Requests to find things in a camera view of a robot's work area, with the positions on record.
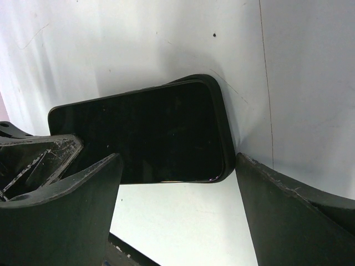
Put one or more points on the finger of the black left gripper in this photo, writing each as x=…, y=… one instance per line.
x=35, y=162

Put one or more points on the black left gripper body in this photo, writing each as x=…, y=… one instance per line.
x=10, y=134

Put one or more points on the black phone case with holes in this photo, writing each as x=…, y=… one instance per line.
x=227, y=141

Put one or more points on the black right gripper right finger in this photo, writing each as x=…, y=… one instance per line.
x=292, y=223

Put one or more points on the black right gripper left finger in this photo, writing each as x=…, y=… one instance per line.
x=65, y=223

